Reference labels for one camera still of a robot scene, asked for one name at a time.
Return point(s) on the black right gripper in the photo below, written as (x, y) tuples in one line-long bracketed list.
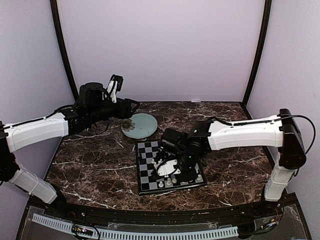
[(192, 175)]

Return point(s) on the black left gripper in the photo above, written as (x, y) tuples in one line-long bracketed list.
[(126, 103)]

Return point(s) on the black grey chessboard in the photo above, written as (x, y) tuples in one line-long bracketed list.
[(148, 184)]

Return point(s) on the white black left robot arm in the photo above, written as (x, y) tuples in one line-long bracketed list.
[(94, 104)]

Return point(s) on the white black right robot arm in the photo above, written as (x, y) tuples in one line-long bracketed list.
[(179, 152)]

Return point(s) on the white chess pieces pile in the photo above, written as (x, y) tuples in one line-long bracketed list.
[(155, 163)]

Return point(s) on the pale green flower plate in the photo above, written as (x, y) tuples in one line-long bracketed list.
[(139, 126)]

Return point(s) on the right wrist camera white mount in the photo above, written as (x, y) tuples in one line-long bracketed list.
[(167, 168)]

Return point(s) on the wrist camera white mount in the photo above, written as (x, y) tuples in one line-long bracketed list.
[(167, 168), (114, 86)]

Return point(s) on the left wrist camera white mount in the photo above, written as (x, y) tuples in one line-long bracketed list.
[(114, 86)]

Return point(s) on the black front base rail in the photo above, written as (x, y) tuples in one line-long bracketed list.
[(240, 214)]

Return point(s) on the left black frame post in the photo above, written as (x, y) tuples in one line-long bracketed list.
[(62, 48)]

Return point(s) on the black frame post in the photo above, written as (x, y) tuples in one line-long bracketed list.
[(258, 52), (62, 48)]

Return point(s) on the white slotted cable duct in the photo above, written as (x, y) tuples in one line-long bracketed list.
[(101, 233)]

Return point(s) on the right black frame post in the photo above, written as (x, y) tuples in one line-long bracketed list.
[(258, 52)]

